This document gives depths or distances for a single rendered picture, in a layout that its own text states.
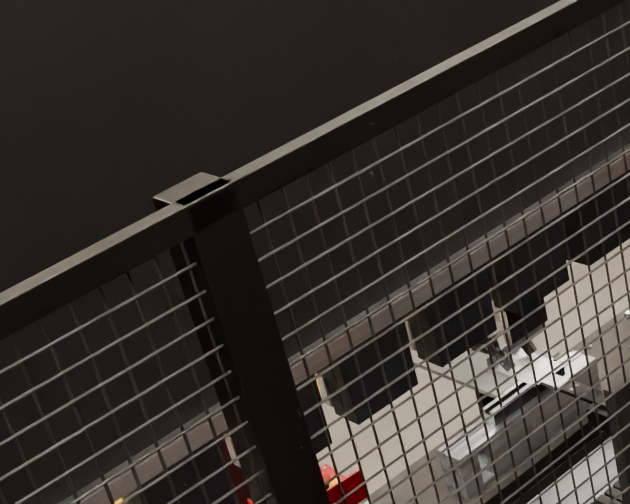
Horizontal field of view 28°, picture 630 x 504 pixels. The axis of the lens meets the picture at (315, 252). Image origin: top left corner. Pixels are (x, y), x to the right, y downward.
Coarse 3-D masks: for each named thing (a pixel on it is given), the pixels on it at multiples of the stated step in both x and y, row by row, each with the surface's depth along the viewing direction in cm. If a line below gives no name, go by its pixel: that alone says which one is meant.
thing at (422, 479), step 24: (624, 312) 280; (624, 336) 271; (600, 360) 265; (624, 360) 263; (600, 384) 258; (456, 432) 255; (576, 432) 246; (432, 456) 250; (528, 456) 242; (552, 456) 243; (408, 480) 245; (432, 480) 243; (504, 480) 238; (528, 480) 240
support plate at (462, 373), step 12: (540, 348) 252; (420, 360) 259; (456, 360) 256; (468, 360) 254; (480, 360) 253; (432, 372) 255; (456, 372) 252; (468, 372) 250; (492, 372) 248; (468, 384) 247; (480, 384) 246; (492, 384) 245; (504, 384) 244; (492, 396) 242
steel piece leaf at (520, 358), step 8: (520, 352) 252; (488, 360) 250; (496, 360) 251; (520, 360) 249; (528, 360) 249; (536, 360) 248; (544, 360) 247; (552, 360) 247; (496, 368) 249; (520, 368) 247; (528, 368) 246; (536, 368) 245; (520, 376) 244; (528, 376) 244
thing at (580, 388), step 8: (552, 376) 241; (560, 376) 241; (544, 384) 240; (552, 384) 239; (560, 384) 238; (568, 384) 237; (576, 384) 237; (568, 392) 235; (576, 392) 235; (600, 392) 233; (584, 400) 233; (592, 400) 231; (600, 400) 225; (600, 408) 225; (592, 416) 226; (600, 416) 224; (592, 424) 227; (608, 424) 223; (608, 432) 224
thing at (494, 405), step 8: (520, 384) 243; (528, 384) 242; (512, 392) 242; (520, 392) 240; (528, 392) 241; (536, 392) 243; (496, 400) 239; (504, 400) 240; (528, 400) 242; (488, 408) 238; (496, 408) 237; (504, 408) 238; (512, 408) 239; (488, 416) 238; (496, 416) 237; (496, 424) 237
